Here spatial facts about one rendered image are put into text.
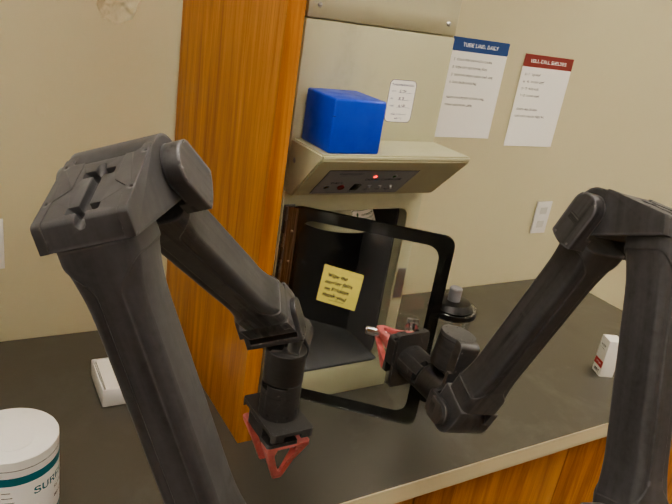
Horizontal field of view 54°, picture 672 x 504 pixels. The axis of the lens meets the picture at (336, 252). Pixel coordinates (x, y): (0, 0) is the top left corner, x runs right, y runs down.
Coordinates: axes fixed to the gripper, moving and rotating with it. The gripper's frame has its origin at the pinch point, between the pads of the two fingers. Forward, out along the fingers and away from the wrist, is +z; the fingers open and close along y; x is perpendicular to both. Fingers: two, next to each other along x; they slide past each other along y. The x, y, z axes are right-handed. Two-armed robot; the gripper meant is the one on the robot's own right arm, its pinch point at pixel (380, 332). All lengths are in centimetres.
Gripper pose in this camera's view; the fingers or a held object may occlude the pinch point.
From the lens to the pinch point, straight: 119.9
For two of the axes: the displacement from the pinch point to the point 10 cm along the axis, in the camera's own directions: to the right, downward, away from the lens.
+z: -4.8, -4.0, 7.8
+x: -8.6, 0.6, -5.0
